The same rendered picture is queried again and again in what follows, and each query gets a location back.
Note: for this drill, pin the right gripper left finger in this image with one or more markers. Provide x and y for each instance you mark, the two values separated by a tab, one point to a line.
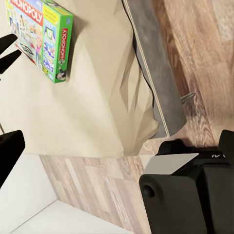
12	145

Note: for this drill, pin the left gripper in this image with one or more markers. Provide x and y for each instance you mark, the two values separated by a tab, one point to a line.
8	60

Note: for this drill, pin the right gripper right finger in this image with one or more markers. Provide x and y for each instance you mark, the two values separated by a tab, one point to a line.
226	145

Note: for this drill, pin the bed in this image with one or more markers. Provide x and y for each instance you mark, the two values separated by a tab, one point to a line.
120	90

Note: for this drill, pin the board game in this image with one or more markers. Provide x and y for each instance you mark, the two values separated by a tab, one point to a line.
44	30

